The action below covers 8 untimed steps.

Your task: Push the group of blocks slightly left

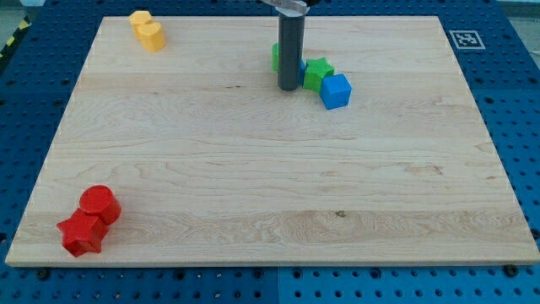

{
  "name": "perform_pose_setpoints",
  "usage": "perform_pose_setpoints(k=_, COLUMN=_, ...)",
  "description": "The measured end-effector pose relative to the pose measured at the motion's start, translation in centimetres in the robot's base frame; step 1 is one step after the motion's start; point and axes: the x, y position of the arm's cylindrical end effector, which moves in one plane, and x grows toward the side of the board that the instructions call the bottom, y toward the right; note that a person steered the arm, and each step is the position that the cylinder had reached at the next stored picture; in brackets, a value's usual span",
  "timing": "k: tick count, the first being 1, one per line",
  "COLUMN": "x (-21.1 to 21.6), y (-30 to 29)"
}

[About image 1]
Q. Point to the green star block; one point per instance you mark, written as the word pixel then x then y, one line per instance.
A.
pixel 315 71

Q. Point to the blue block behind rod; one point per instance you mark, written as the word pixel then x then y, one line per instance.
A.
pixel 302 73

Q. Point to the blue cube block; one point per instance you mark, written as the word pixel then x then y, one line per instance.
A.
pixel 335 91

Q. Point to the white fiducial marker tag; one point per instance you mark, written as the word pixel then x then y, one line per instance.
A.
pixel 467 40

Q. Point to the green block behind rod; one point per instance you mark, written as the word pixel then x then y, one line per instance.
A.
pixel 275 56

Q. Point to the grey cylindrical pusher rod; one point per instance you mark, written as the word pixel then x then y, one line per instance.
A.
pixel 290 47

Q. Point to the black bolt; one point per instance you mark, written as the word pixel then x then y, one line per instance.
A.
pixel 43 274
pixel 511 270

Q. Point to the black bolt front right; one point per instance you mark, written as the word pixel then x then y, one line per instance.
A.
pixel 511 270

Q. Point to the wooden board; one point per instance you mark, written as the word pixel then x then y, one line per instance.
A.
pixel 214 165

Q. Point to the yellow pentagon block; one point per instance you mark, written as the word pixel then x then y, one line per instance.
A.
pixel 139 18

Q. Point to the black bolt front left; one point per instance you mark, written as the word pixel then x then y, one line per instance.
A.
pixel 43 274

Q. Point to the yellow black hazard tape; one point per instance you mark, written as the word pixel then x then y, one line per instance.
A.
pixel 13 42

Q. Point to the red cylinder block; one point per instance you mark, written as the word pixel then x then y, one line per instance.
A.
pixel 100 201

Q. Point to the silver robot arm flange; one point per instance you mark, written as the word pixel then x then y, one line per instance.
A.
pixel 292 8

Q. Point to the red star block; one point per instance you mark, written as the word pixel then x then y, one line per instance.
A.
pixel 82 233

